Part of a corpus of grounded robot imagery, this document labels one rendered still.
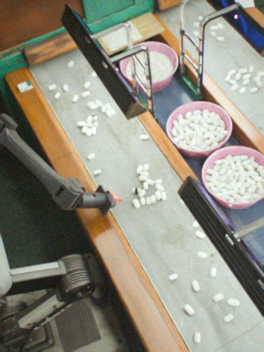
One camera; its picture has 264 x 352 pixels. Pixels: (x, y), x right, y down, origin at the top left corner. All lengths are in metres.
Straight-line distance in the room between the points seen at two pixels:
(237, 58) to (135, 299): 1.22
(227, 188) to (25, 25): 1.14
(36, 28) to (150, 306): 1.34
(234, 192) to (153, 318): 0.58
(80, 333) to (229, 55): 1.38
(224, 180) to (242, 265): 0.62
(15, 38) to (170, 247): 1.18
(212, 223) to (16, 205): 1.66
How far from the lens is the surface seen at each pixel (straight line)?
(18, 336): 1.96
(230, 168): 2.02
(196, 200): 1.51
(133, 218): 1.89
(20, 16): 2.35
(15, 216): 2.90
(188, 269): 1.79
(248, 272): 1.41
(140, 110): 1.77
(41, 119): 2.22
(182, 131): 2.11
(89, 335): 2.02
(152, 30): 2.50
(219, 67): 2.36
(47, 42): 2.41
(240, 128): 2.10
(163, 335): 1.69
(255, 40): 1.99
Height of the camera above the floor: 2.38
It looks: 56 degrees down
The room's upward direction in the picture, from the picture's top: 10 degrees counter-clockwise
